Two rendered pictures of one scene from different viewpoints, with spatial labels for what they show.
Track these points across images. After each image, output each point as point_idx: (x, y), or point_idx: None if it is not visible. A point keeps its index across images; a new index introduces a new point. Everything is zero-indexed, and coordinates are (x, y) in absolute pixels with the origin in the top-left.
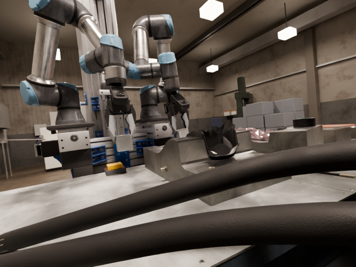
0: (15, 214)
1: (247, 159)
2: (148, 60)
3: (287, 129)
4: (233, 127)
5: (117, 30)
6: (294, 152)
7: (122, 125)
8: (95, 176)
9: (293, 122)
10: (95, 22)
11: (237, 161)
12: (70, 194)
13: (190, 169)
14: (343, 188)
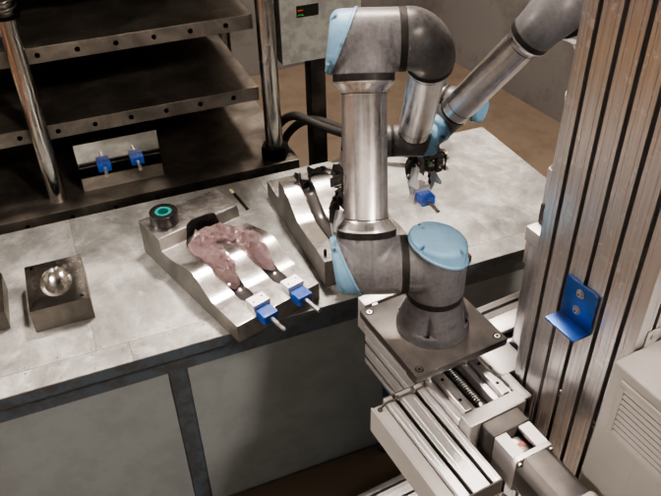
0: (482, 192)
1: (334, 126)
2: (399, 123)
3: (206, 210)
4: (296, 175)
5: (580, 22)
6: (322, 121)
7: (516, 312)
8: (475, 251)
9: (176, 217)
10: (507, 34)
11: (337, 127)
12: (464, 211)
13: None
14: (256, 181)
